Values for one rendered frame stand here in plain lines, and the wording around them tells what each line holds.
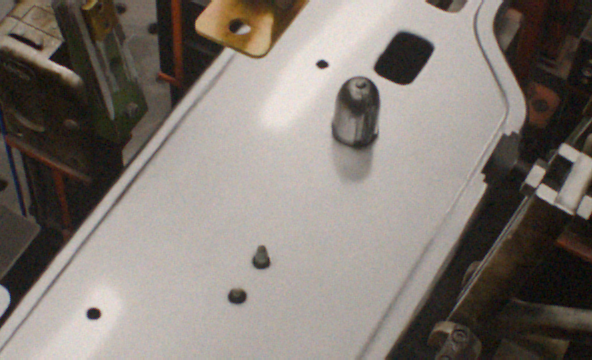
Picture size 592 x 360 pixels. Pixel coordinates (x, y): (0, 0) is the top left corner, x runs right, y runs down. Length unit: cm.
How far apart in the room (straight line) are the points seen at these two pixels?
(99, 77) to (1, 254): 14
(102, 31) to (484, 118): 28
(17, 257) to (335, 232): 21
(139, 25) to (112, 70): 49
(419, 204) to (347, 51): 14
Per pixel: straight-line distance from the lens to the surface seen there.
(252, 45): 56
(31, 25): 86
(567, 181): 58
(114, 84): 83
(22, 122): 91
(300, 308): 77
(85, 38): 79
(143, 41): 130
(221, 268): 78
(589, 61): 97
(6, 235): 83
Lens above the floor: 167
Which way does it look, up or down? 55 degrees down
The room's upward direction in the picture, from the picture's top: 4 degrees clockwise
